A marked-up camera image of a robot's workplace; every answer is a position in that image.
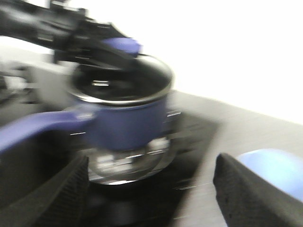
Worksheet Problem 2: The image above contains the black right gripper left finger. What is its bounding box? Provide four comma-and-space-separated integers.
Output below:
0, 156, 89, 227

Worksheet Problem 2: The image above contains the glass pot lid blue knob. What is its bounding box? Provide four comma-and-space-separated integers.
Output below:
66, 38, 173, 106

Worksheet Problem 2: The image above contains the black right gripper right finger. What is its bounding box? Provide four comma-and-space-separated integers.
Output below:
213, 153, 303, 227

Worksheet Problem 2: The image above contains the black gas stove cooktop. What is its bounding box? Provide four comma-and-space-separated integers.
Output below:
0, 113, 219, 227

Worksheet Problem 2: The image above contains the blue cooking pot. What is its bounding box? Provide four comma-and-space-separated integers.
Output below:
0, 54, 173, 152

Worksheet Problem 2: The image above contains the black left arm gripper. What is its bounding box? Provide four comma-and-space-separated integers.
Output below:
0, 0, 133, 71

